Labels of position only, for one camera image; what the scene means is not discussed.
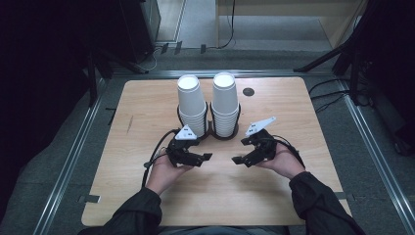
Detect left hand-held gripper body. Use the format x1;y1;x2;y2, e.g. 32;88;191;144
165;124;202;168

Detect light wooden furniture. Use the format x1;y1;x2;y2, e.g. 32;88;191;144
214;0;370;49

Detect white floor cable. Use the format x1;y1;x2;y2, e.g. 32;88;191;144
139;45;164;71

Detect black metal stand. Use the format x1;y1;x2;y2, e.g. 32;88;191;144
85;48;150;107

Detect black double cup holder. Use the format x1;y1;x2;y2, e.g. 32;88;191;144
176;101;243;142

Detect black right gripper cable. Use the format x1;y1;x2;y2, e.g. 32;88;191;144
272;134;306;169

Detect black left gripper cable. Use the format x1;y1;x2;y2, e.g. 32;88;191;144
141;128;180;189

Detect person's right hand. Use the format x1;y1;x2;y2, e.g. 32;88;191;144
256;143;306;180

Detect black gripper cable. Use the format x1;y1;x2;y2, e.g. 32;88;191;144
272;134;306;169
141;128;180;189

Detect metal floor rail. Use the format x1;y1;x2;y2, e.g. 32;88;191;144
337;79;415;235
32;77;110;235

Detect person's left hand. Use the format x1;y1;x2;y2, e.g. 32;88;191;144
145;156;194;196

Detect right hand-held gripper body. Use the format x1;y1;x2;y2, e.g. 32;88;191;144
240;117;278;162

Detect black hanging cable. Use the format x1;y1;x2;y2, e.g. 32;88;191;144
216;0;237;50

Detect black cabinet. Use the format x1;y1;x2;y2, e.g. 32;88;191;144
118;0;161;64

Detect black floor cables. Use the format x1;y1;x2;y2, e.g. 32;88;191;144
307;77;352;114

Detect black tripod stand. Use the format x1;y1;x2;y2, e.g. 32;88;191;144
293;0;376;106

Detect stack of white paper cups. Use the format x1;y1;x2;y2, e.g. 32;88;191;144
210;71;240;138
176;73;208;138

